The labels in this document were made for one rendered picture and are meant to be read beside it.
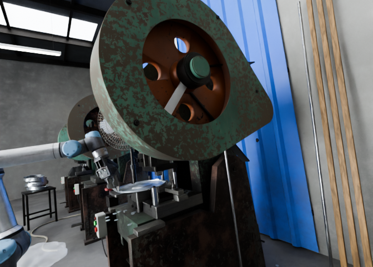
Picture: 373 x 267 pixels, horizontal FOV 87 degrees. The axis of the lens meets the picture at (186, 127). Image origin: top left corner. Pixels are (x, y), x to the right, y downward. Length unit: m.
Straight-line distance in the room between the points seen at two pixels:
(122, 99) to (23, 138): 7.15
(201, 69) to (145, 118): 0.33
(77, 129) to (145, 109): 1.80
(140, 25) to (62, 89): 7.32
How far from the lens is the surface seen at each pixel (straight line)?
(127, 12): 0.91
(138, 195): 1.20
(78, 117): 2.53
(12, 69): 8.33
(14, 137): 7.84
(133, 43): 0.85
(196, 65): 0.88
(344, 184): 1.60
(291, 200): 2.00
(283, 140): 1.92
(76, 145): 1.05
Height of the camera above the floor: 1.00
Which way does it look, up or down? 5 degrees up
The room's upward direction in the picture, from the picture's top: 7 degrees counter-clockwise
